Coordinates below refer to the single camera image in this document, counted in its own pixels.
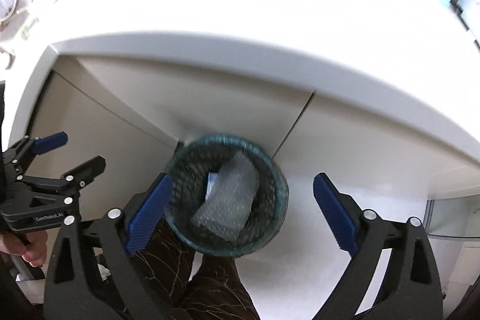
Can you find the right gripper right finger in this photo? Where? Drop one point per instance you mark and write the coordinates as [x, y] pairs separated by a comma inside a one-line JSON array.
[[410, 288]]

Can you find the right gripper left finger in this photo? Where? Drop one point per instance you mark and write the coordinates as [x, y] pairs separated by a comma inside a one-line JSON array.
[[91, 272]]

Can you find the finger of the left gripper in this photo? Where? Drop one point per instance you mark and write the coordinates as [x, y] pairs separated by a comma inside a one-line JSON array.
[[21, 154], [80, 173]]

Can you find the clear bubble wrap sheet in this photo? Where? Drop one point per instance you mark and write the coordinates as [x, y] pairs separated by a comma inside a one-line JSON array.
[[226, 211]]

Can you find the green white carton box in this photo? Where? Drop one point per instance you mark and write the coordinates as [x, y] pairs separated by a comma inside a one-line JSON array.
[[211, 180]]

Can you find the black mesh trash bin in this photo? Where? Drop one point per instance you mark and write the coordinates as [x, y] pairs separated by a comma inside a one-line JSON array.
[[189, 168]]

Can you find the person's left hand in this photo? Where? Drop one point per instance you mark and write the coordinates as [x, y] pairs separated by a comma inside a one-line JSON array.
[[34, 253]]

